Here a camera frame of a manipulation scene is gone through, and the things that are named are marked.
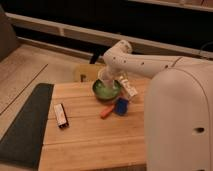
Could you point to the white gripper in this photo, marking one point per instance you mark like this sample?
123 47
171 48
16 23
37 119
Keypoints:
109 72

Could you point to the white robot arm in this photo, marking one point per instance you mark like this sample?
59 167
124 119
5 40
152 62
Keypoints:
178 107

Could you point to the green ceramic bowl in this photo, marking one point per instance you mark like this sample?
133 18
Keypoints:
105 93

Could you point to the blue cup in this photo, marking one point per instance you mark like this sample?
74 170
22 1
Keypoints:
121 106

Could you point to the orange carrot toy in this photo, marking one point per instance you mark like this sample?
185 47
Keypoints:
106 111

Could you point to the dark grey floor mat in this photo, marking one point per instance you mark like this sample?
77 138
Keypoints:
22 143

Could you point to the metal window rail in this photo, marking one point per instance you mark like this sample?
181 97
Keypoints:
102 38

